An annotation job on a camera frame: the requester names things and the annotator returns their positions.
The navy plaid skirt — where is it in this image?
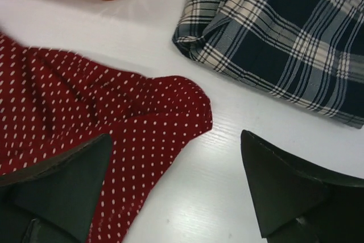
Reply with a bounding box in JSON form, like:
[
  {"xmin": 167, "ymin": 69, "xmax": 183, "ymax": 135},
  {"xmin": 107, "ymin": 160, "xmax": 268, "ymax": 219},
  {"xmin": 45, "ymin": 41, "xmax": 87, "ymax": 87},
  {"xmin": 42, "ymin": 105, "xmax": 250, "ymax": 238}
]
[{"xmin": 172, "ymin": 0, "xmax": 363, "ymax": 129}]

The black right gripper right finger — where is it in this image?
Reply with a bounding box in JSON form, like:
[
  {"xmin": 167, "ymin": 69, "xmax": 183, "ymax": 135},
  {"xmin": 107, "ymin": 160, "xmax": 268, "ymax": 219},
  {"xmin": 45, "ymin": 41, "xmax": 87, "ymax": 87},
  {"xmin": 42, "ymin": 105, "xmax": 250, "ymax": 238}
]
[{"xmin": 241, "ymin": 130, "xmax": 363, "ymax": 242}]

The red polka dot skirt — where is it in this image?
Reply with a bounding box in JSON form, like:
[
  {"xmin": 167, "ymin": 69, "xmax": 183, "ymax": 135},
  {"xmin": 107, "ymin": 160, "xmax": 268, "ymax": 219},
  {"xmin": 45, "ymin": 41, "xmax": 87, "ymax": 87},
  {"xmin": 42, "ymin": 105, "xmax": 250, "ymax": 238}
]
[{"xmin": 1, "ymin": 34, "xmax": 213, "ymax": 242}]

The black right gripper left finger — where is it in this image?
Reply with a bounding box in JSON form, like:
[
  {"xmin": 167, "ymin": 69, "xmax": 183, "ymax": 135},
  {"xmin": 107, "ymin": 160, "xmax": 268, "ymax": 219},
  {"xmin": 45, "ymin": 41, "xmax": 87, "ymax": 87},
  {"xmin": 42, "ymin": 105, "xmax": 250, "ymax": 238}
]
[{"xmin": 1, "ymin": 134, "xmax": 113, "ymax": 242}]

